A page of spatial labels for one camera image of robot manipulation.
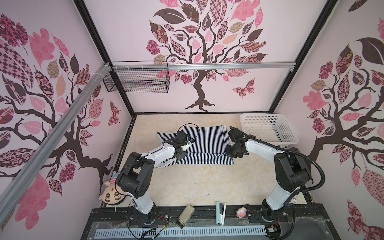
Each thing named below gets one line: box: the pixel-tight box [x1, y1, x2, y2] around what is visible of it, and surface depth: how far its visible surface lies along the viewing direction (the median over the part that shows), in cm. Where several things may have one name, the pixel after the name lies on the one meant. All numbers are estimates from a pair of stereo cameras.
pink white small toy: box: [236, 206, 247, 218], surface depth 72 cm
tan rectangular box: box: [178, 203, 196, 226], surface depth 73 cm
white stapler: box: [216, 201, 227, 226], surface depth 74 cm
